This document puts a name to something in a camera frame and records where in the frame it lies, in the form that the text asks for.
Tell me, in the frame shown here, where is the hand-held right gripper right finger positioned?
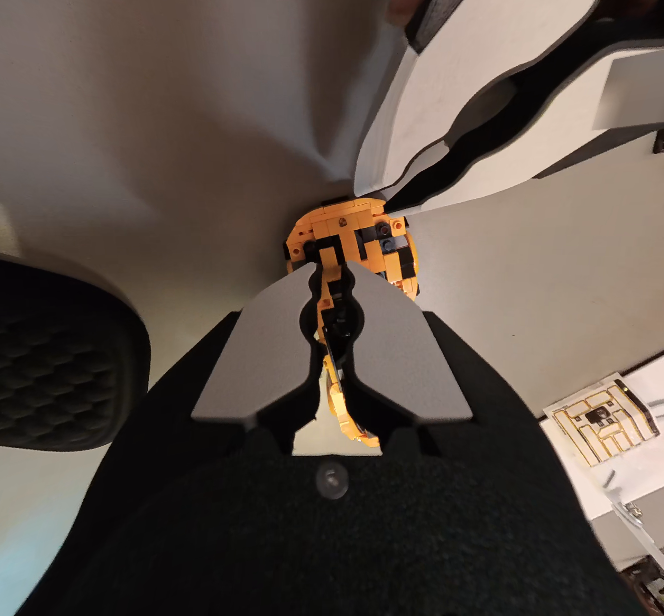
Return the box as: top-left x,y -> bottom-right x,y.
342,260 -> 474,455

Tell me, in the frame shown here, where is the white wooden book stand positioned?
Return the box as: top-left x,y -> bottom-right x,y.
538,352 -> 664,571

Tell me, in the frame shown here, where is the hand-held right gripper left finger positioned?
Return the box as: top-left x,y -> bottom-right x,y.
191,261 -> 320,455

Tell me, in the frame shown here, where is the lego sticker sheet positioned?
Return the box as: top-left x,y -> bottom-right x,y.
542,372 -> 663,468

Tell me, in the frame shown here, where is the orange lego car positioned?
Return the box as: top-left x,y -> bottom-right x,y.
283,198 -> 420,451

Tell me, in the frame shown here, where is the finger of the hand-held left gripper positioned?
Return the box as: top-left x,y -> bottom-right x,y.
355,0 -> 616,197
384,17 -> 664,215

